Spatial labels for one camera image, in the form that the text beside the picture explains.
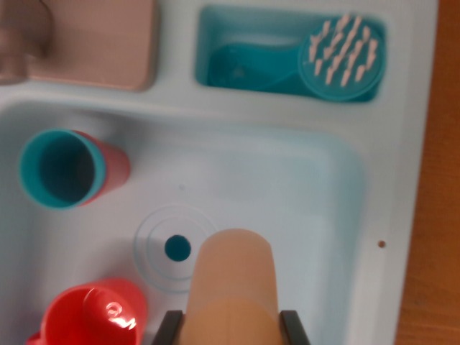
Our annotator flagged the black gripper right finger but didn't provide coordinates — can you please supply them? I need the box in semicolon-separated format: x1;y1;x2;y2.
280;310;311;345

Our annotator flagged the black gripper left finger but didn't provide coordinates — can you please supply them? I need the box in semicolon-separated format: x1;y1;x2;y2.
152;310;186;345

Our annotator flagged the cream detergent bottle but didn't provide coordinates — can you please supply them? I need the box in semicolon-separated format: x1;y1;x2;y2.
178;229;285;345

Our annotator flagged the light blue toy sink unit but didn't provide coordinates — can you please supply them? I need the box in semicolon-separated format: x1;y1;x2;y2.
0;0;441;345

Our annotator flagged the red toy mug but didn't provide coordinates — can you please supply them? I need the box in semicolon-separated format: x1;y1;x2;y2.
24;278;148;345

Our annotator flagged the teal toy tumbler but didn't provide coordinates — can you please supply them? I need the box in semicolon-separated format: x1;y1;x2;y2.
18;129;107;209

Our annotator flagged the teal dish brush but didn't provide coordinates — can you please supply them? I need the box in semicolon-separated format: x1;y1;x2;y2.
208;14;387;101

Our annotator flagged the grey toy faucet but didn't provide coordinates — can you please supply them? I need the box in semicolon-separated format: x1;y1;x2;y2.
0;0;161;93

